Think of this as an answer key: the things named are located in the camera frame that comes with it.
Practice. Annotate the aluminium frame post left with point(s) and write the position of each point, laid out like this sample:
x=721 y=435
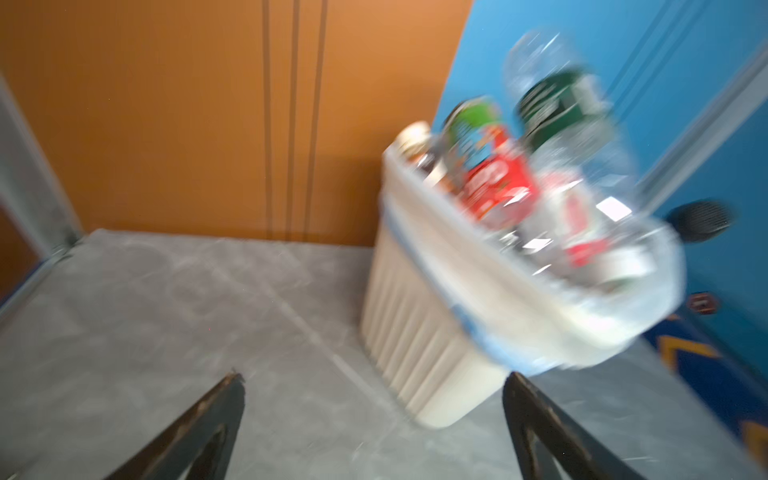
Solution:
x=34 y=200

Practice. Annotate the aluminium frame post right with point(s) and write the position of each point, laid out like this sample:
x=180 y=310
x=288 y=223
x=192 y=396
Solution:
x=722 y=117

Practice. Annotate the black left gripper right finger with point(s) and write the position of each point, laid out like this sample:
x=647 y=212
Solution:
x=550 y=444

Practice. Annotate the white ribbed trash bin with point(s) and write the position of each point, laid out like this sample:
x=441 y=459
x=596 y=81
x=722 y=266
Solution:
x=446 y=318

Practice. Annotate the pink white label bottle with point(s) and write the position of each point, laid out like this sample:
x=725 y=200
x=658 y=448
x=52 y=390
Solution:
x=566 y=233

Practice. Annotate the aluminium frame post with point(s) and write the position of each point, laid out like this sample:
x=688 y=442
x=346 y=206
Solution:
x=34 y=200
x=722 y=117

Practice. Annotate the black microphone desk stand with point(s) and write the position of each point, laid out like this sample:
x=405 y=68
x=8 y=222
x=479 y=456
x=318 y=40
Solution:
x=700 y=221

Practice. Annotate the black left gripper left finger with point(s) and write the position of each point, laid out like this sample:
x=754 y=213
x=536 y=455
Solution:
x=197 y=445

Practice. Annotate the brown coffee drink bottle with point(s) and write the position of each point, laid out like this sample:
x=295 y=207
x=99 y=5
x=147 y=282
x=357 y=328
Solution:
x=422 y=151

